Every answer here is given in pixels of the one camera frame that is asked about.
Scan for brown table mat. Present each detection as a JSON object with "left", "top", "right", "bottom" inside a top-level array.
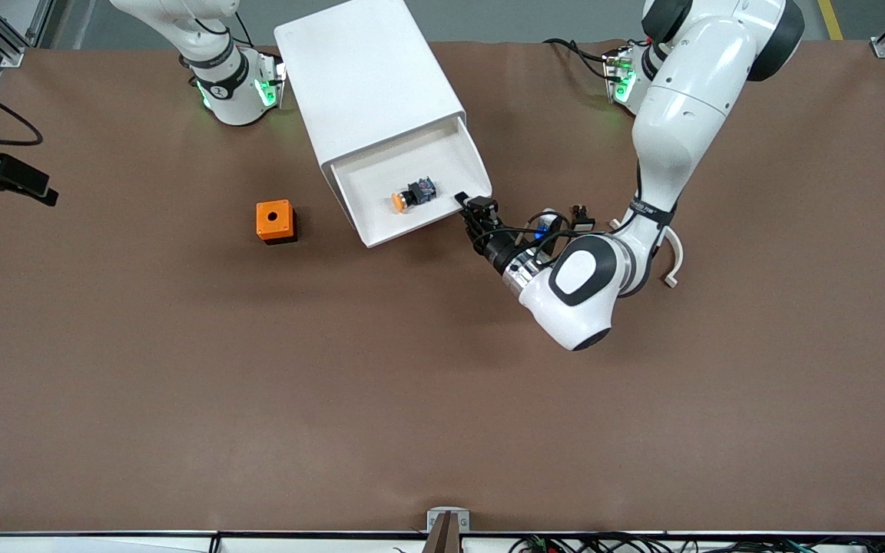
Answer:
[{"left": 0, "top": 38, "right": 885, "bottom": 535}]

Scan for metal mounting bracket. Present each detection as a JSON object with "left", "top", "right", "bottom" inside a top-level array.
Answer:
[{"left": 424, "top": 507, "right": 471, "bottom": 553}]

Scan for white plastic drawer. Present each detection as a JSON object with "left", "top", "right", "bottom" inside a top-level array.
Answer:
[{"left": 329, "top": 115, "right": 494, "bottom": 249}]

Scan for white table edge rail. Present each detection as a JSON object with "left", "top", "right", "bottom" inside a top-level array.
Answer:
[{"left": 0, "top": 530, "right": 885, "bottom": 553}]

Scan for orange button enclosure box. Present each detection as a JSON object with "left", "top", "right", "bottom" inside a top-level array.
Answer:
[{"left": 255, "top": 199, "right": 298, "bottom": 246}]

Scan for black arm base cable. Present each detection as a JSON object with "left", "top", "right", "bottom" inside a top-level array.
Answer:
[{"left": 542, "top": 37, "right": 620, "bottom": 81}]

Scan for white curved pipe clamp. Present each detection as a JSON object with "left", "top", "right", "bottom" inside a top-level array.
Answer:
[{"left": 609, "top": 217, "right": 685, "bottom": 290}]

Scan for orange mushroom push button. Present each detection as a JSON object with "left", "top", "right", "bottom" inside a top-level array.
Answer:
[{"left": 391, "top": 175, "right": 438, "bottom": 215}]

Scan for white drawer cabinet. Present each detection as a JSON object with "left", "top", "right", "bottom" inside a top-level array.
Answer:
[{"left": 272, "top": 0, "right": 466, "bottom": 174}]

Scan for tangled cable bundle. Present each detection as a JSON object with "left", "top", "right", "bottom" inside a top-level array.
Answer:
[{"left": 508, "top": 533, "right": 885, "bottom": 553}]

